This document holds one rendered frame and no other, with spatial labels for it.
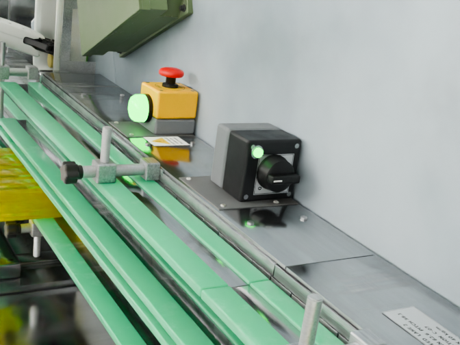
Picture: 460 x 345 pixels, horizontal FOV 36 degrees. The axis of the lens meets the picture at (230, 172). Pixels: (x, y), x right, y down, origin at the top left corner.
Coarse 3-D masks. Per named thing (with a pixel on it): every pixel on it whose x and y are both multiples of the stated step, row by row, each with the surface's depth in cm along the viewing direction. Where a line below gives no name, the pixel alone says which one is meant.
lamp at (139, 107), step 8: (136, 96) 110; (144, 96) 110; (128, 104) 111; (136, 104) 109; (144, 104) 110; (152, 104) 110; (136, 112) 110; (144, 112) 110; (152, 112) 110; (136, 120) 111; (144, 120) 111
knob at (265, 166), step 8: (264, 160) 86; (272, 160) 86; (280, 160) 85; (264, 168) 85; (272, 168) 85; (280, 168) 85; (288, 168) 86; (264, 176) 85; (272, 176) 84; (280, 176) 84; (288, 176) 85; (296, 176) 85; (264, 184) 86; (272, 184) 84; (280, 184) 86; (288, 184) 87
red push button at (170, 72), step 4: (160, 68) 112; (164, 68) 111; (168, 68) 111; (172, 68) 111; (176, 68) 112; (160, 72) 111; (164, 72) 110; (168, 72) 110; (172, 72) 110; (176, 72) 110; (180, 72) 111; (164, 76) 111; (168, 76) 110; (172, 76) 110; (176, 76) 110; (180, 76) 111; (168, 80) 112; (172, 80) 112; (172, 84) 112
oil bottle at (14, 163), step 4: (0, 160) 128; (4, 160) 129; (8, 160) 129; (12, 160) 129; (16, 160) 129; (0, 164) 126; (4, 164) 127; (8, 164) 127; (12, 164) 127; (16, 164) 127; (20, 164) 128; (0, 168) 125; (4, 168) 126; (8, 168) 126
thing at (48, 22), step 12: (36, 0) 159; (48, 0) 160; (60, 0) 145; (36, 12) 160; (48, 12) 161; (60, 12) 146; (36, 24) 161; (48, 24) 162; (60, 24) 147; (48, 36) 163; (60, 36) 149; (36, 60) 163
